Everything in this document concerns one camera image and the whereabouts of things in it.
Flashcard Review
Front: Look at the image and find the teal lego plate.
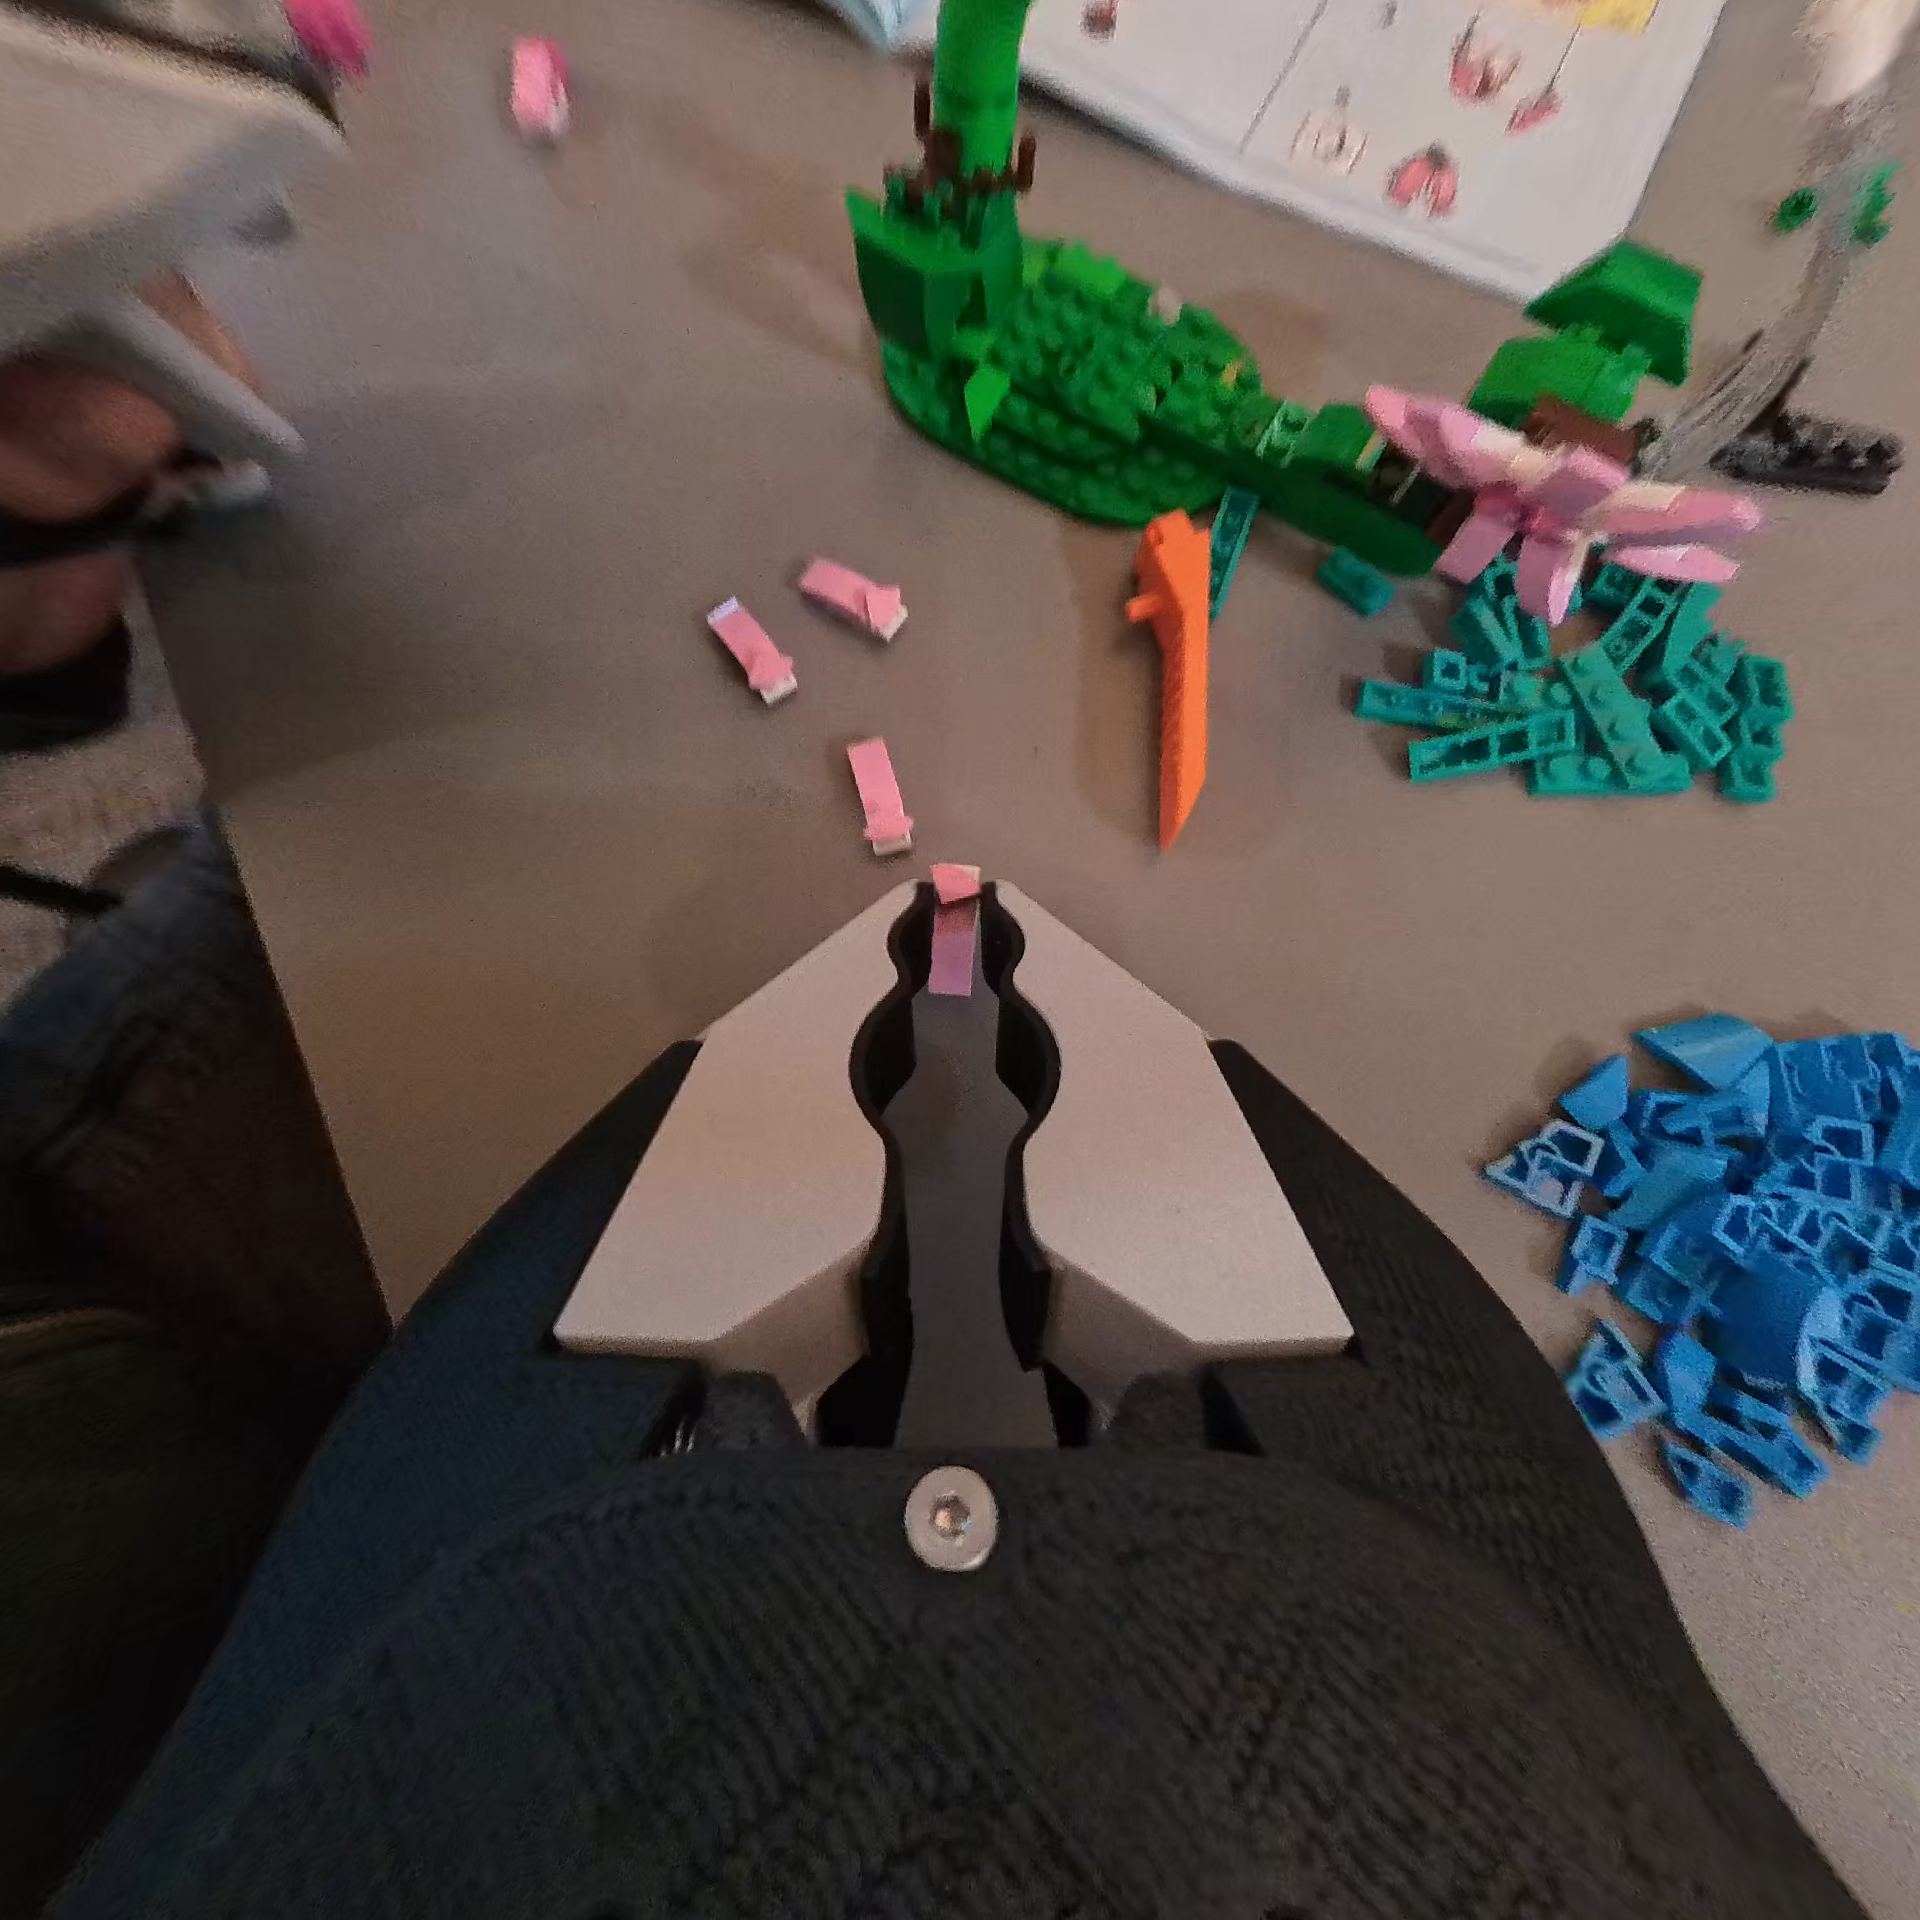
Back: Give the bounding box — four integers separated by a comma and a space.
1207, 486, 1264, 620

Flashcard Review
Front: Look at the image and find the lego instruction booklet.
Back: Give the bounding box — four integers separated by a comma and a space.
823, 0, 1730, 306

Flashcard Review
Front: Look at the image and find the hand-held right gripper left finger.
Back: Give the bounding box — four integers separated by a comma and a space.
553, 877, 924, 1433

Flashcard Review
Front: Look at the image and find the pile of teal lego pieces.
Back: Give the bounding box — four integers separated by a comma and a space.
1354, 552, 1799, 806

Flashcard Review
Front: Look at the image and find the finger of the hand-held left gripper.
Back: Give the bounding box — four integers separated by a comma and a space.
0, 6, 355, 354

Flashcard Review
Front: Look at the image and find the green lego plant model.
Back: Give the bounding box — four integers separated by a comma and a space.
842, 0, 1709, 582

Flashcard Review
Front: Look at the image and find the pile of blue lego pieces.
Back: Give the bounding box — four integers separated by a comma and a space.
1483, 1011, 1920, 1530

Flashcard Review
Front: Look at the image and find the orange brick separator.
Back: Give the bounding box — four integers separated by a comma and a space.
1122, 507, 1216, 852

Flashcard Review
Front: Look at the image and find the person's left hand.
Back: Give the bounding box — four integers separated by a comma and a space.
0, 275, 264, 679

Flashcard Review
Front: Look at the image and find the person's leg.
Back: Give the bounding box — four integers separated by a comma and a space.
0, 809, 397, 1920

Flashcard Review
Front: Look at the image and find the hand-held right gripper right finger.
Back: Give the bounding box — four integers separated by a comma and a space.
982, 877, 1357, 1433

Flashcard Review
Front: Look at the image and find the pink lego flower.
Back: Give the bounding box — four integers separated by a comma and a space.
1362, 383, 1764, 629

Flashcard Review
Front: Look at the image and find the pink lego petal piece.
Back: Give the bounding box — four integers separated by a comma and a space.
797, 557, 912, 645
929, 860, 987, 1001
707, 597, 798, 708
845, 734, 919, 858
507, 35, 576, 145

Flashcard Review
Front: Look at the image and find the black lego piece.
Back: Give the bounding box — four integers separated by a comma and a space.
1714, 403, 1897, 497

